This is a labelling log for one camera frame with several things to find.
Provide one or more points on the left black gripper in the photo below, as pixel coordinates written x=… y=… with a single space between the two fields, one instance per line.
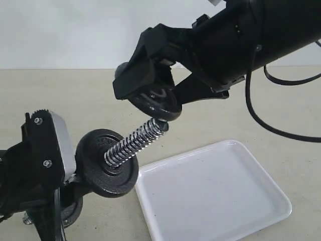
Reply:
x=21 y=192

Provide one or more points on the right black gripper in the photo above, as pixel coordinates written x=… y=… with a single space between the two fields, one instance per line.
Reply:
x=216 y=52

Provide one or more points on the black weight plate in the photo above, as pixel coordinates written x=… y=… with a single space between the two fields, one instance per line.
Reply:
x=102 y=179
x=160 y=105
x=70 y=211

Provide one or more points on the chrome threaded dumbbell bar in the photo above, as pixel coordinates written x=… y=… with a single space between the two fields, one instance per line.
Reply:
x=129 y=146

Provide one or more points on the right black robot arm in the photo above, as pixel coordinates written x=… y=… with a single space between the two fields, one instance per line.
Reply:
x=278 y=28

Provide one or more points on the white rectangular plastic tray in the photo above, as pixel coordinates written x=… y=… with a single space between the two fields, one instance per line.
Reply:
x=217 y=192

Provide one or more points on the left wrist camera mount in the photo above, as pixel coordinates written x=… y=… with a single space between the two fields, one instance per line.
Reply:
x=49 y=145

